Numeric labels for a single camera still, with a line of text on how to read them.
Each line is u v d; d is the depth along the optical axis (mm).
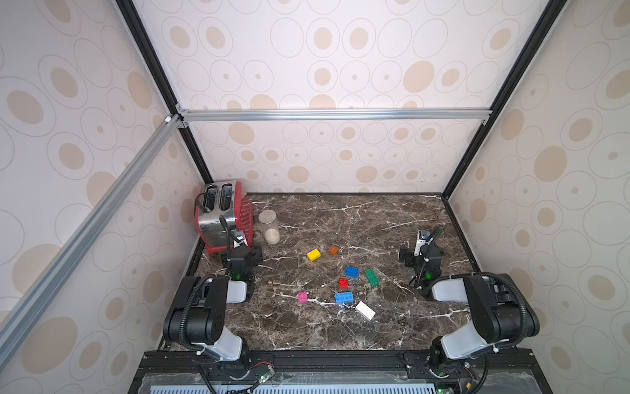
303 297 868
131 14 673
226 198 1000
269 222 922
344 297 864
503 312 454
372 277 916
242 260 707
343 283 897
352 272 924
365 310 833
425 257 714
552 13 684
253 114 1848
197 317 447
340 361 745
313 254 972
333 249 994
